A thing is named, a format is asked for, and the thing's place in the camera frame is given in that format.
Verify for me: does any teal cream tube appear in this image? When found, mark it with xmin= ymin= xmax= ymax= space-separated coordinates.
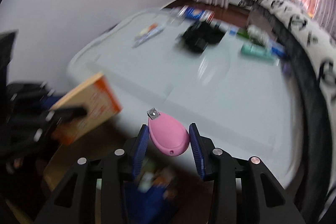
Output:
xmin=240 ymin=43 xmax=274 ymax=63

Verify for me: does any green glass bottle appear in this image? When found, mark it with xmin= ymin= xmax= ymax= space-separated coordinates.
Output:
xmin=236 ymin=28 xmax=249 ymax=39

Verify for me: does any blue white ointment tube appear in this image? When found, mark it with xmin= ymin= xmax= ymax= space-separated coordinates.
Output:
xmin=133 ymin=23 xmax=165 ymax=48

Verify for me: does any white crumpled plastic wrap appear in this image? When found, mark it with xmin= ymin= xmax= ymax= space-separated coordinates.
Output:
xmin=247 ymin=25 xmax=270 ymax=47

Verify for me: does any black sock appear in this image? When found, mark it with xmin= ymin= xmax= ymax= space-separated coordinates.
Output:
xmin=175 ymin=21 xmax=226 ymax=55

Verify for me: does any blue white medicine box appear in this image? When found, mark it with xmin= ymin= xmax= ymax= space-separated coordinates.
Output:
xmin=171 ymin=5 xmax=215 ymax=22

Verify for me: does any right pink curtain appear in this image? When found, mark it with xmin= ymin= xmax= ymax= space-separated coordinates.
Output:
xmin=313 ymin=0 xmax=335 ymax=38

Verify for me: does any blue toothpaste tube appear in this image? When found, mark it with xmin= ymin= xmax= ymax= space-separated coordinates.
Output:
xmin=266 ymin=39 xmax=289 ymax=60

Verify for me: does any small purple container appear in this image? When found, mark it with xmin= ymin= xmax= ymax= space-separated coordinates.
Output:
xmin=281 ymin=62 xmax=291 ymax=77

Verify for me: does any pink nail clipper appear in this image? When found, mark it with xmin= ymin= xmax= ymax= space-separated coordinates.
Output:
xmin=147 ymin=108 xmax=190 ymax=156

